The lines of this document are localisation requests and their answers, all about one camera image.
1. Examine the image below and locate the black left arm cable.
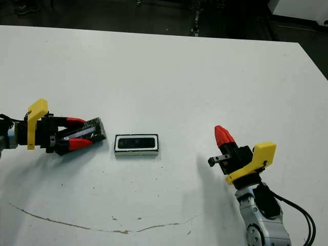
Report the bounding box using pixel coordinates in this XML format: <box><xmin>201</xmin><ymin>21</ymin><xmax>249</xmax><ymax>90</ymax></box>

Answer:
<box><xmin>0</xmin><ymin>113</ymin><xmax>14</xmax><ymax>129</ymax></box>

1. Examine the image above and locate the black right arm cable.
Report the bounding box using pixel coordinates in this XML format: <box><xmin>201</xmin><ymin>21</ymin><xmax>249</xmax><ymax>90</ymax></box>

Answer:
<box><xmin>273</xmin><ymin>193</ymin><xmax>317</xmax><ymax>246</ymax></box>

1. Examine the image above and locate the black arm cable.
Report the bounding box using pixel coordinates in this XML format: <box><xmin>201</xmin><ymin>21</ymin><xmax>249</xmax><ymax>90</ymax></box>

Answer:
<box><xmin>0</xmin><ymin>113</ymin><xmax>14</xmax><ymax>129</ymax></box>
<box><xmin>273</xmin><ymin>193</ymin><xmax>317</xmax><ymax>246</ymax></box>

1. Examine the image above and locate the metal pole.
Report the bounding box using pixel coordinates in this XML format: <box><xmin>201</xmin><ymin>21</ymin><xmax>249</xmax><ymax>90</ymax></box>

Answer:
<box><xmin>191</xmin><ymin>0</ymin><xmax>202</xmax><ymax>37</ymax></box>

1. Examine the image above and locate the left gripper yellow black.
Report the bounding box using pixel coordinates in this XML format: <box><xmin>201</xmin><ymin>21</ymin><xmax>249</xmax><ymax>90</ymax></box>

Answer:
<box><xmin>15</xmin><ymin>98</ymin><xmax>94</xmax><ymax>156</ymax></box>

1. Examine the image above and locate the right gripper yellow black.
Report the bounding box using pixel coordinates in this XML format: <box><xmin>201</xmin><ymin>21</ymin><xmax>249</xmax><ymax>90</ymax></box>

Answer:
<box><xmin>208</xmin><ymin>125</ymin><xmax>277</xmax><ymax>189</ymax></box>

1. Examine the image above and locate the dark shoe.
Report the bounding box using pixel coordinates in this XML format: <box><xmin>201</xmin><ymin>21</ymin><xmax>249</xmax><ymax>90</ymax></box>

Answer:
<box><xmin>15</xmin><ymin>2</ymin><xmax>39</xmax><ymax>14</ymax></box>

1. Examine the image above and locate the black glossy box lid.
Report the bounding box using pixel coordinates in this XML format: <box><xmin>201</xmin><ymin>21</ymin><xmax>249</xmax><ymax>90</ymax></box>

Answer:
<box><xmin>58</xmin><ymin>117</ymin><xmax>107</xmax><ymax>145</ymax></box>

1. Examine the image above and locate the white camera box base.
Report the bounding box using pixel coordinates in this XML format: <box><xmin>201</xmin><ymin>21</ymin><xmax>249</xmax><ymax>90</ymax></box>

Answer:
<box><xmin>114</xmin><ymin>134</ymin><xmax>159</xmax><ymax>157</ymax></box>

